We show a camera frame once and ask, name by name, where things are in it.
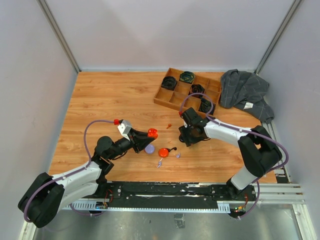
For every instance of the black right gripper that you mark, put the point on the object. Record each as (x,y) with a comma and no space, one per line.
(188,140)

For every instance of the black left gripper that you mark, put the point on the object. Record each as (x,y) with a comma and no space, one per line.
(143,140)

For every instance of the purple earbud case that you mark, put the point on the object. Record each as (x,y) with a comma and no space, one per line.
(150,149)

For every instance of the orange earbud case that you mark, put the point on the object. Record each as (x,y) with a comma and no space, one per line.
(163,152)
(152,133)

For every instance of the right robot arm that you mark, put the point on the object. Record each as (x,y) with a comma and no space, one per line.
(259,152)

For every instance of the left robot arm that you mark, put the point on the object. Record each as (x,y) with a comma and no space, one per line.
(48,194)

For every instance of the black earbud case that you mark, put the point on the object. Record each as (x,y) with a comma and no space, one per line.
(181,139)

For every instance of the dark green rolled belt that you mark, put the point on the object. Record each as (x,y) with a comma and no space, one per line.
(205,106)

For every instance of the dark red rolled belt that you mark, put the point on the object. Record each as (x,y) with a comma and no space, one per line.
(196,90)

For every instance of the wooden compartment tray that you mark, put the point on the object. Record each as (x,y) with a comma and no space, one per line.
(179,98)

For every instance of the grey crumpled cloth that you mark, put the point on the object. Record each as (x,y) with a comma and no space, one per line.
(246,91)

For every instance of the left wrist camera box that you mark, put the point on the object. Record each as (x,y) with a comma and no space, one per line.
(124,128)

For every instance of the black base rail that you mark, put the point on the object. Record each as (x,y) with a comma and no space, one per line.
(164,197)

